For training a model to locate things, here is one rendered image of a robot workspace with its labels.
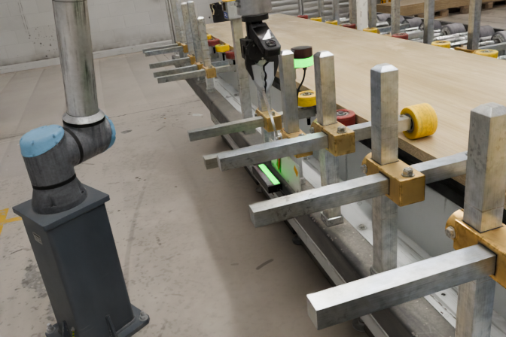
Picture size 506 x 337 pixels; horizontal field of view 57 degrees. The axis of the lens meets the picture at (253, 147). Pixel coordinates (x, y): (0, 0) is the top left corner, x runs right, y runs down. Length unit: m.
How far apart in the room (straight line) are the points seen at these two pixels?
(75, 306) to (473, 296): 1.46
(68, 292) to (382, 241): 1.24
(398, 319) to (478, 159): 0.40
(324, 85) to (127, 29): 8.01
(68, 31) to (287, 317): 1.35
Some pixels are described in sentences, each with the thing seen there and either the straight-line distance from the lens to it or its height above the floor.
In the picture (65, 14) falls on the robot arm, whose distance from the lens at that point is 1.69.
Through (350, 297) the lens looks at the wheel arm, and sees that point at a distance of 0.59.
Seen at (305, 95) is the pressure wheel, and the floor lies 0.91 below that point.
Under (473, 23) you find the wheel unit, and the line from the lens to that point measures 2.33.
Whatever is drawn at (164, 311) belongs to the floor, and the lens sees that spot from 2.14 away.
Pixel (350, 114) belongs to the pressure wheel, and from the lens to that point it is 1.35.
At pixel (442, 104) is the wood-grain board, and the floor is 0.90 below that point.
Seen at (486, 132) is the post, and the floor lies 1.11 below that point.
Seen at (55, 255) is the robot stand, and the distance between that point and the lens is 1.80.
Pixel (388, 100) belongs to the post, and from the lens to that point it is 0.85.
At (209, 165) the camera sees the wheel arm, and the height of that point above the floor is 0.84.
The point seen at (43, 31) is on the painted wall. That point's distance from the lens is 8.98.
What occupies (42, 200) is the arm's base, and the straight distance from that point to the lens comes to 1.79.
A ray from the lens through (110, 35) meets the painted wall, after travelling 8.96.
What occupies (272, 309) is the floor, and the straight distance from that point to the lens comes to 2.04.
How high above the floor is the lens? 1.34
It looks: 22 degrees down
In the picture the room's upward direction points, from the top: 7 degrees counter-clockwise
